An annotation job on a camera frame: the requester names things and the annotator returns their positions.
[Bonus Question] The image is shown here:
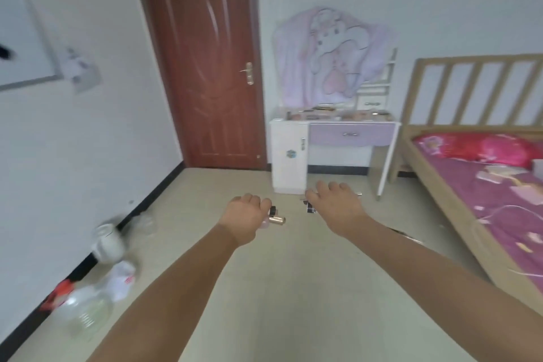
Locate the person's left hand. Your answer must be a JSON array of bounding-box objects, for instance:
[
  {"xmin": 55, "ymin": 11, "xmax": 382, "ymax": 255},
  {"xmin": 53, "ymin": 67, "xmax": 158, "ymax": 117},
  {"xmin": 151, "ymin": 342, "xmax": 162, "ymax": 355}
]
[{"xmin": 218, "ymin": 193, "xmax": 273, "ymax": 247}]

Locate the person's right hand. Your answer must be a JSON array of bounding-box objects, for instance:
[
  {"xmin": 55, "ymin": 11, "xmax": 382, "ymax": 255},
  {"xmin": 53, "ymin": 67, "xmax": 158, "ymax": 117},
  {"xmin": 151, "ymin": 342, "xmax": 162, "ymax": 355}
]
[{"xmin": 305, "ymin": 180, "xmax": 369, "ymax": 240}]

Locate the person's left forearm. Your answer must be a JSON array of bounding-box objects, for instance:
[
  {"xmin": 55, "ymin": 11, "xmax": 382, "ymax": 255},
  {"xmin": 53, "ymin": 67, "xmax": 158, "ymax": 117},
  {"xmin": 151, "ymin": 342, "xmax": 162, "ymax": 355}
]
[{"xmin": 85, "ymin": 224, "xmax": 243, "ymax": 362}]

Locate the person's right forearm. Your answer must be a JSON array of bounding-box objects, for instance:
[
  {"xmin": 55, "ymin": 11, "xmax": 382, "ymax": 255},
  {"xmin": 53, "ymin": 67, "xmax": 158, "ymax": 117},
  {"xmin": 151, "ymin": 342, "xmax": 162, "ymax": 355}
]
[{"xmin": 339, "ymin": 216, "xmax": 543, "ymax": 362}]

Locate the white purple dressing table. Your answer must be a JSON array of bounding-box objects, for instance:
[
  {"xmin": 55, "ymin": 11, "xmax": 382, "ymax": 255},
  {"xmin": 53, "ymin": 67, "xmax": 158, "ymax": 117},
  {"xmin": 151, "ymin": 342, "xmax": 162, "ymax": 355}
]
[{"xmin": 269, "ymin": 49, "xmax": 401, "ymax": 199}]

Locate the cosmetics clutter on dressing table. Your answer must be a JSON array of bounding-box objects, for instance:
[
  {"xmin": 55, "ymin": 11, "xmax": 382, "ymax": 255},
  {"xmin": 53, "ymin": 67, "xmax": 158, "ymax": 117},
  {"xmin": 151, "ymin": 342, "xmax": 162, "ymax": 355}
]
[{"xmin": 283, "ymin": 105, "xmax": 393, "ymax": 122}]

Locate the clear plastic bottle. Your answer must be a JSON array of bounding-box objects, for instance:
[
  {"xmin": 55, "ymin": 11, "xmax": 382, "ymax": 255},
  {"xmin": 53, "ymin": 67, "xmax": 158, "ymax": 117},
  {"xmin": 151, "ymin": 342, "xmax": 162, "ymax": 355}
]
[{"xmin": 132, "ymin": 211, "xmax": 158, "ymax": 239}]

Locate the pink cartoon cloth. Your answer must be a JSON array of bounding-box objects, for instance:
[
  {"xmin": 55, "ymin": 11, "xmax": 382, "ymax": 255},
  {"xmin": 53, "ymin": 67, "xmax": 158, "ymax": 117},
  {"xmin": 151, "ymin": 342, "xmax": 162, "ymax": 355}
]
[{"xmin": 273, "ymin": 7, "xmax": 393, "ymax": 109}]

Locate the white kettle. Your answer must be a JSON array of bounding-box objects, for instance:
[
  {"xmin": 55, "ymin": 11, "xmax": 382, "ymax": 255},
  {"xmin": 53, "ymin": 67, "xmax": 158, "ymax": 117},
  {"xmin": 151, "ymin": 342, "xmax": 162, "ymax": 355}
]
[{"xmin": 92, "ymin": 222, "xmax": 127, "ymax": 265}]

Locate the brown wooden door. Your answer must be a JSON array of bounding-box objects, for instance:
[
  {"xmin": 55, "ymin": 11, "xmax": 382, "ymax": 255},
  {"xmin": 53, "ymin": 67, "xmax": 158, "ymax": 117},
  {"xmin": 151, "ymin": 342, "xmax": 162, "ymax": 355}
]
[{"xmin": 129, "ymin": 0, "xmax": 268, "ymax": 171}]

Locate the white red plastic bag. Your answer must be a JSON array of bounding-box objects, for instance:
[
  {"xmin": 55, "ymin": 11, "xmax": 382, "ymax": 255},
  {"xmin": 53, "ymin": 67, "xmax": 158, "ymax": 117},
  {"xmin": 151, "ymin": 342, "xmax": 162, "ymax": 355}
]
[{"xmin": 102, "ymin": 261, "xmax": 137, "ymax": 302}]

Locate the pink red pillow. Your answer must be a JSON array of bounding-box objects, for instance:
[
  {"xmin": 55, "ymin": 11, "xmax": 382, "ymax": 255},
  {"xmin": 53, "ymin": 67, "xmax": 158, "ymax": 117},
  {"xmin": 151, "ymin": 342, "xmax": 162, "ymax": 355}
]
[{"xmin": 413, "ymin": 133, "xmax": 543, "ymax": 171}]

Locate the pink patterned bed sheet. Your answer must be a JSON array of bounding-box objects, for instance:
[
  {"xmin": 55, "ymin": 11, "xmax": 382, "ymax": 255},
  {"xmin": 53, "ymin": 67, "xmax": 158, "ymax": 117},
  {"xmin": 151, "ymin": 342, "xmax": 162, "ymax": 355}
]
[{"xmin": 413, "ymin": 133, "xmax": 543, "ymax": 290}]

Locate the large clear water bottle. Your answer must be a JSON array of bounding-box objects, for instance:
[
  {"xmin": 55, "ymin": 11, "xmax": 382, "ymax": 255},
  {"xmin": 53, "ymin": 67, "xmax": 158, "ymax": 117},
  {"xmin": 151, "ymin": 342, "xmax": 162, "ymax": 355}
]
[{"xmin": 57, "ymin": 283, "xmax": 115, "ymax": 343}]

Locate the wooden bed frame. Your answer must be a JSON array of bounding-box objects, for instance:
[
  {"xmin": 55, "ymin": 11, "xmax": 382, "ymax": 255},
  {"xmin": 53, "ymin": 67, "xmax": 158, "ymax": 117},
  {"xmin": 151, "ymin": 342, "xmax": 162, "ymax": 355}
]
[{"xmin": 389, "ymin": 54, "xmax": 543, "ymax": 315}]

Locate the wall socket with plug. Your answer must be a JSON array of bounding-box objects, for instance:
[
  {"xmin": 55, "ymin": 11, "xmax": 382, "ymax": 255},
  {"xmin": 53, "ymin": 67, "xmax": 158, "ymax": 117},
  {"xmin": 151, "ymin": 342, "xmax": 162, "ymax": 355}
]
[{"xmin": 64, "ymin": 47, "xmax": 103, "ymax": 95}]

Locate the white framed wall board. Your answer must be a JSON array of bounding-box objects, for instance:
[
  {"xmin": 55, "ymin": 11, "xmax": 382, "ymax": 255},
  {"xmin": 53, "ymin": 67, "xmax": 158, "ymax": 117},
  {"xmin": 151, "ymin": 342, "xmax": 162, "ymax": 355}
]
[{"xmin": 0, "ymin": 0, "xmax": 64, "ymax": 92}]

